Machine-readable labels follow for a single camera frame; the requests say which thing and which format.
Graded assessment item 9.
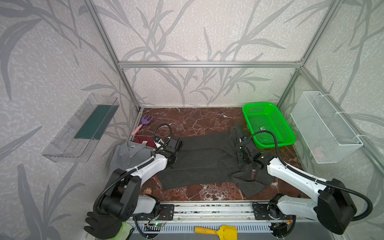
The dark grey striped shirt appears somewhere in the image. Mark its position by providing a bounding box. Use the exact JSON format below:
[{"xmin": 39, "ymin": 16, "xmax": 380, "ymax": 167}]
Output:
[{"xmin": 159, "ymin": 124, "xmax": 275, "ymax": 198}]

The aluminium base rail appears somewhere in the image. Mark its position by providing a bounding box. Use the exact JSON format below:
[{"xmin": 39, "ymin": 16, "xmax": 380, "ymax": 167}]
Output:
[{"xmin": 133, "ymin": 196, "xmax": 320, "ymax": 224}]

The clear plastic wall bin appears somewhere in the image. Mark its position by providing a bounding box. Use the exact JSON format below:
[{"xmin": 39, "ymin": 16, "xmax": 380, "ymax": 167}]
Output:
[{"xmin": 42, "ymin": 94, "xmax": 120, "ymax": 163}]

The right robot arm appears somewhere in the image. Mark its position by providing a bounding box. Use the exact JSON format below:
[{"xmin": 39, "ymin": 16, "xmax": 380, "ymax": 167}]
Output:
[{"xmin": 236, "ymin": 140, "xmax": 357, "ymax": 235}]

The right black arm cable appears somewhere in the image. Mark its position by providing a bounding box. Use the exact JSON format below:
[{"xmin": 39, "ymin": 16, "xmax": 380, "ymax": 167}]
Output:
[{"xmin": 248, "ymin": 129, "xmax": 374, "ymax": 222}]

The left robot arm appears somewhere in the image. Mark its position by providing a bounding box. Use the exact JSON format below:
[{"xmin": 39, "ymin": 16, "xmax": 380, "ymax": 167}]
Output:
[{"xmin": 93, "ymin": 138, "xmax": 183, "ymax": 222}]

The black green work glove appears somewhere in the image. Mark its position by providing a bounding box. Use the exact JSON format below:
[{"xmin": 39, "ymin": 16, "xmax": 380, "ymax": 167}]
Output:
[{"xmin": 84, "ymin": 212, "xmax": 134, "ymax": 240}]

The purple pink toy rake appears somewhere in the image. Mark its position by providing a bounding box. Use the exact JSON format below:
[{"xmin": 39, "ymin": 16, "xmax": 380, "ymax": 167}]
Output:
[{"xmin": 131, "ymin": 115, "xmax": 154, "ymax": 137}]

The yellow toy shovel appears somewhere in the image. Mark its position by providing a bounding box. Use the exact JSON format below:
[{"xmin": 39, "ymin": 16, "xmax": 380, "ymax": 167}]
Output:
[{"xmin": 195, "ymin": 226, "xmax": 238, "ymax": 240}]

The green plastic basket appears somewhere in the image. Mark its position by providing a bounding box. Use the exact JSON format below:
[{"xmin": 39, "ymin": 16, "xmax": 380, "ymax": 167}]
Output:
[{"xmin": 243, "ymin": 103, "xmax": 296, "ymax": 147}]

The maroon folded shirt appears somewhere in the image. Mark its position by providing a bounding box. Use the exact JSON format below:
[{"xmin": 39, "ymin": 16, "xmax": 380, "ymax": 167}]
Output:
[{"xmin": 133, "ymin": 137, "xmax": 157, "ymax": 149}]

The small round orange lid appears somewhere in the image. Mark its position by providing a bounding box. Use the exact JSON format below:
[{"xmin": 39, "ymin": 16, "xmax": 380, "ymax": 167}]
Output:
[{"xmin": 143, "ymin": 188, "xmax": 153, "ymax": 195}]

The white wire mesh basket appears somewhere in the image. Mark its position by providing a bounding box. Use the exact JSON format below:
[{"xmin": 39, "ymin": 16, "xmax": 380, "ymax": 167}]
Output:
[{"xmin": 291, "ymin": 91, "xmax": 364, "ymax": 164}]

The light grey folded shirt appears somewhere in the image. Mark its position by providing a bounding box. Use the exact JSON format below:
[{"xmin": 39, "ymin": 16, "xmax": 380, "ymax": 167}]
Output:
[{"xmin": 108, "ymin": 141, "xmax": 154, "ymax": 177}]

